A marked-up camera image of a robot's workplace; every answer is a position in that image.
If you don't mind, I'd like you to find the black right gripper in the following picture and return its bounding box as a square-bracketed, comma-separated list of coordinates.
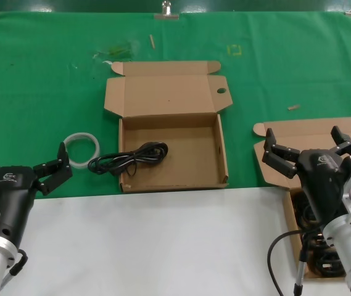
[261, 125, 351, 224]

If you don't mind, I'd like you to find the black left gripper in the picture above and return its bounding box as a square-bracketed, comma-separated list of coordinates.
[0, 141, 73, 249]

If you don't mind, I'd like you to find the black power cable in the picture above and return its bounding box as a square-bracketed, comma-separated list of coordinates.
[87, 141, 169, 177]
[301, 234, 347, 277]
[291, 189, 321, 231]

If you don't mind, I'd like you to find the open brown cardboard box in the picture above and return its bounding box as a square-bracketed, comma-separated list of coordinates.
[253, 117, 351, 280]

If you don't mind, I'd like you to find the cardboard box with holed flap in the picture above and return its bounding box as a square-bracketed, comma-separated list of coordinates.
[103, 60, 233, 194]

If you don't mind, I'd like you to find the clear tape roll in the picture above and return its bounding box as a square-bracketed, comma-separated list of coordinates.
[63, 131, 101, 170]

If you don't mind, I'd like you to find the green table cloth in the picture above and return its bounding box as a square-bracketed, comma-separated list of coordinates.
[0, 11, 351, 200]

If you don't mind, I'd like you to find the clear plastic film scrap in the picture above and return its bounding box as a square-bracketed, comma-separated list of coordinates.
[93, 39, 139, 65]

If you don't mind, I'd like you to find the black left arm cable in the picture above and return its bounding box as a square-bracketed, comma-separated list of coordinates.
[8, 249, 28, 277]

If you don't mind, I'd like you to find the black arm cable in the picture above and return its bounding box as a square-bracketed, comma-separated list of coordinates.
[266, 228, 321, 296]
[8, 249, 28, 277]

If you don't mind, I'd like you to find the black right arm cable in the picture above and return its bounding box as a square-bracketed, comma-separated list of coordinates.
[266, 228, 321, 296]

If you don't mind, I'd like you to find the grey sleeved camera cable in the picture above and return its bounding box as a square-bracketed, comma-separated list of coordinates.
[292, 234, 310, 296]

